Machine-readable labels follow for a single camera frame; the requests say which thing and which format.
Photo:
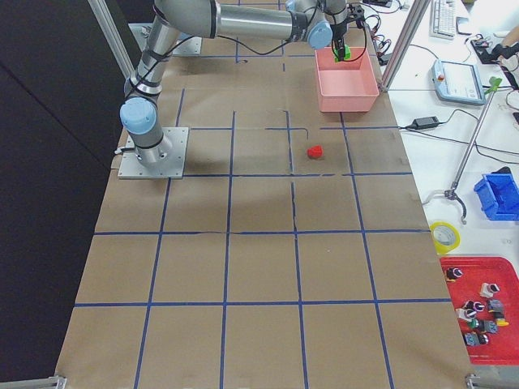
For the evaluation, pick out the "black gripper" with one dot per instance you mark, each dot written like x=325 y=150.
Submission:
x=338 y=28

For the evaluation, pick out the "green toy block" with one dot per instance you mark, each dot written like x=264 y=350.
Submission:
x=341 y=54

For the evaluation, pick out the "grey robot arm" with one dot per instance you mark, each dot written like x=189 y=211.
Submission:
x=202 y=59

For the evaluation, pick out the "pink plastic box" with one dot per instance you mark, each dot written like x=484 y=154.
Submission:
x=345 y=87

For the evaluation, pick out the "white keyboard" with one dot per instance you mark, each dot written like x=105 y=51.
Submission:
x=442 y=19

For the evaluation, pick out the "red toy block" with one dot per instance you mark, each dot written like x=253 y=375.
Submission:
x=315 y=152

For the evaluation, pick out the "black laptop charger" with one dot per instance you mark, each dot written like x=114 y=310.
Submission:
x=425 y=123

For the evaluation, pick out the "blue teach pendant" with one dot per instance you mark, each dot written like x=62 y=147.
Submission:
x=457 y=82

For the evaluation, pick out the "person in background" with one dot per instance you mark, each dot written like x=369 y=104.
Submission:
x=505 y=52

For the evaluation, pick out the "blue storage bin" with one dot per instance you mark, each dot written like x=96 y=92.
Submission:
x=498 y=195

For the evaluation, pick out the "yellow tape roll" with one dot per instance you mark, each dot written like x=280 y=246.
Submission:
x=445 y=236

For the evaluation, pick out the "black white push button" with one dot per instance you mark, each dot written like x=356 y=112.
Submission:
x=452 y=274

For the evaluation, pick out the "red plastic tray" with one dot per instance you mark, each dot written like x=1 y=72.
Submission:
x=502 y=348

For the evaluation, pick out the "black pink push button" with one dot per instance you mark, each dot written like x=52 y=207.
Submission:
x=469 y=310

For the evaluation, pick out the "green push button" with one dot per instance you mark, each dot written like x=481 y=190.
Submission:
x=483 y=326

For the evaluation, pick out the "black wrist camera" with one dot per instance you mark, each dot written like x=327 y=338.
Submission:
x=355 y=13

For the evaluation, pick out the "aluminium frame post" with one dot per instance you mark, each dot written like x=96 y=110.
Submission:
x=410 y=27

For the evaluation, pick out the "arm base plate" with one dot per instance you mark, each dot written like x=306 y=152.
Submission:
x=188 y=46
x=167 y=160

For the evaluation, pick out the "white push button switch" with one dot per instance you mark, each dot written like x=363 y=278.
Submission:
x=489 y=290

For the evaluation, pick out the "grey yellow switch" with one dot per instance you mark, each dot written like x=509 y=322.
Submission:
x=496 y=308

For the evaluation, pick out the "blue black switch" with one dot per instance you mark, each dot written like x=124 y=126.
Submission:
x=473 y=339

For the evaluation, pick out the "aluminium corner bracket right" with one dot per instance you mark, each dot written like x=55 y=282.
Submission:
x=474 y=382

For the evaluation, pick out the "aluminium corner bracket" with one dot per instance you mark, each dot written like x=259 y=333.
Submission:
x=474 y=382
x=55 y=382

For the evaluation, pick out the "aluminium corner bracket left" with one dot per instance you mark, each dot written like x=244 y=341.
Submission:
x=55 y=382

